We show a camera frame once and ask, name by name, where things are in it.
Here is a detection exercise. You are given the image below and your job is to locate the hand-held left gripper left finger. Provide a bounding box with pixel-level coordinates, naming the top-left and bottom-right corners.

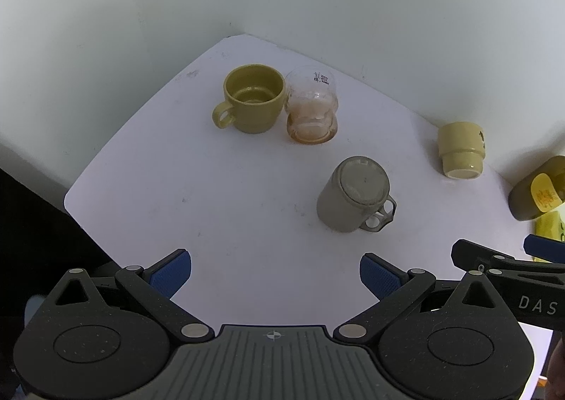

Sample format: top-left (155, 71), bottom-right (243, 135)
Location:
top-left (43, 249), bottom-right (215, 341)

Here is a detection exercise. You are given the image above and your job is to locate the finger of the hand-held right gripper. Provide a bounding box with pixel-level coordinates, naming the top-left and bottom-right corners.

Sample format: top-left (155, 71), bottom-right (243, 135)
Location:
top-left (523, 234), bottom-right (565, 264)
top-left (451, 239), bottom-right (518, 273)

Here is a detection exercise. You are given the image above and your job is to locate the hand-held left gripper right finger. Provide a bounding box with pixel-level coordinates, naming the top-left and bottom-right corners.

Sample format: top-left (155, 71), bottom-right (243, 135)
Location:
top-left (333, 252), bottom-right (513, 341)

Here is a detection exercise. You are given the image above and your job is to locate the grey mug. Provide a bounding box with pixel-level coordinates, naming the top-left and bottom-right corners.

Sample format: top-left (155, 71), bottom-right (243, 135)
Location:
top-left (316, 155), bottom-right (397, 235)

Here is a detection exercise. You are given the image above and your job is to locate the pale yellow cup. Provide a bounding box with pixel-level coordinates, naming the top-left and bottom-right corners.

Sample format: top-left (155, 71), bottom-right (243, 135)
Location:
top-left (437, 121), bottom-right (487, 179)

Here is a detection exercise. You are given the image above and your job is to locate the clear glass cup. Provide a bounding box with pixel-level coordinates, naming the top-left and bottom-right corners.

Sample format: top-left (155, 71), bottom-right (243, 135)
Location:
top-left (284, 65), bottom-right (340, 145)

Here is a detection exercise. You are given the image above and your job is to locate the yellow packet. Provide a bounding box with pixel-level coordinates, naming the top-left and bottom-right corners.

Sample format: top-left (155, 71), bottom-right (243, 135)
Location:
top-left (533, 205), bottom-right (565, 263)

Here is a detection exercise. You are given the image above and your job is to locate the olive green mug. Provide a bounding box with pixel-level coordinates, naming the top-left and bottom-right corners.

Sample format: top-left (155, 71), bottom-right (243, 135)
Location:
top-left (211, 64), bottom-right (286, 135)

